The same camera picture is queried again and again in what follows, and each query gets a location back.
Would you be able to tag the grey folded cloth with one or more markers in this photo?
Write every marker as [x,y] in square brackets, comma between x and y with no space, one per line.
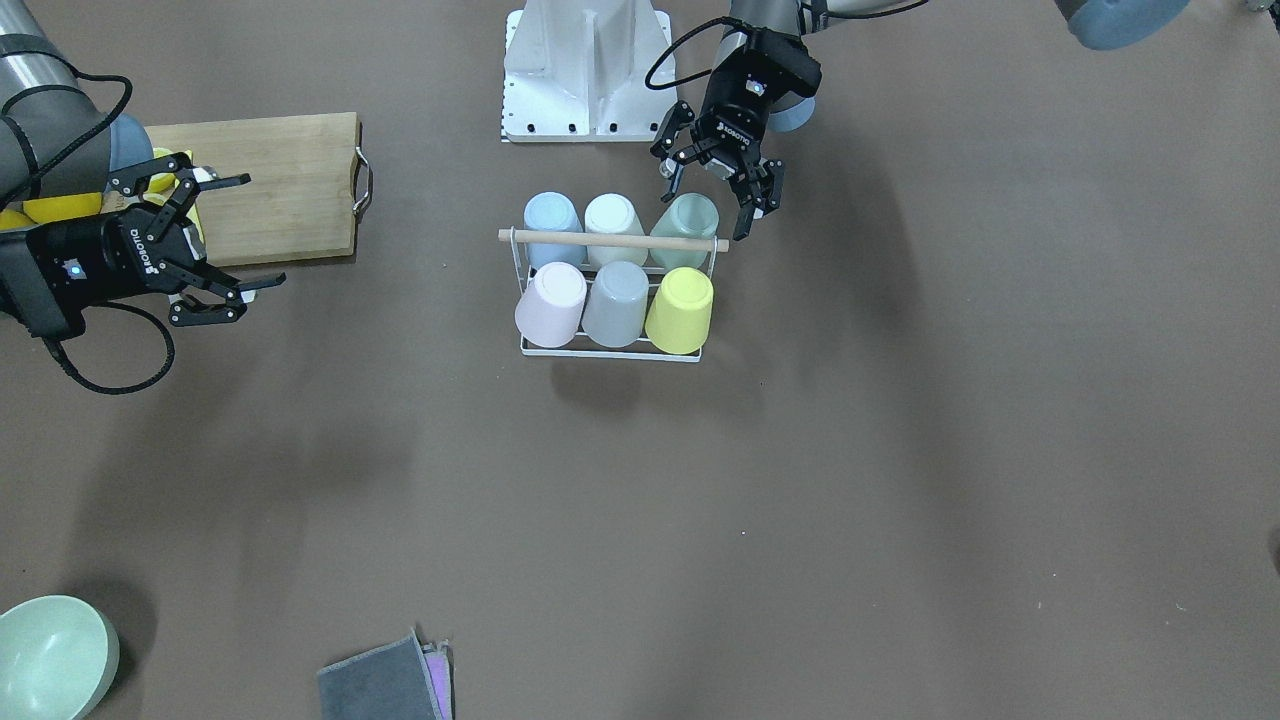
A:
[407,679]

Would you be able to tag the white plastic cup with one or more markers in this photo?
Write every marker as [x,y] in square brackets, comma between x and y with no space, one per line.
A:
[612,213]

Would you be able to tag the yellow plastic knife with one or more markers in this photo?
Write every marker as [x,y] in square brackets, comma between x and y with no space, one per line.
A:
[161,187]

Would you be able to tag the pink plastic cup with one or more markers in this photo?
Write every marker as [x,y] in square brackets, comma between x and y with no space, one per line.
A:
[550,311]

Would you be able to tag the white wire cup holder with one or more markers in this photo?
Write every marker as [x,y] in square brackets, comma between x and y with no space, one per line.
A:
[581,347]

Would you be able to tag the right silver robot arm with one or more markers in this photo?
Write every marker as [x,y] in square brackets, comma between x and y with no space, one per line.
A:
[55,142]

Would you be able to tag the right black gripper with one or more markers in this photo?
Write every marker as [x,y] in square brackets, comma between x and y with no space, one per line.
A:
[112,252]

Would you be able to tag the green ceramic bowl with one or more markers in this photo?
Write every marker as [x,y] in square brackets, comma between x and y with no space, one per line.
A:
[59,657]

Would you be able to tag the grey plastic cup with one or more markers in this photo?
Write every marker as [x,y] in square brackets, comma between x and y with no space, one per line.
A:
[615,312]

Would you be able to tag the bamboo cutting board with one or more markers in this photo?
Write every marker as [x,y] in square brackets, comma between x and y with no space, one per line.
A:
[301,203]

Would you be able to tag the yellow lemon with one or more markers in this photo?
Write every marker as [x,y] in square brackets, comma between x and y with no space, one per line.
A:
[14,220]
[65,207]

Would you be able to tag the yellow plastic cup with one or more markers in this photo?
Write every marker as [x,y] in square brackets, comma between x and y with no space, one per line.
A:
[678,322]

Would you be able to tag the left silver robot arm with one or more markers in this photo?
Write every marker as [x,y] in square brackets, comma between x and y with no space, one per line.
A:
[798,18]

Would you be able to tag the green plastic cup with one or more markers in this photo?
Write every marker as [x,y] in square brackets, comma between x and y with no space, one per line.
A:
[690,215]

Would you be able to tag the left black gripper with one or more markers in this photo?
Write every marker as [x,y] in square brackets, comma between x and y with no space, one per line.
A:
[733,128]

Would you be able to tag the blue plastic cup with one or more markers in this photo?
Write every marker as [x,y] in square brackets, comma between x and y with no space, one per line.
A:
[553,212]

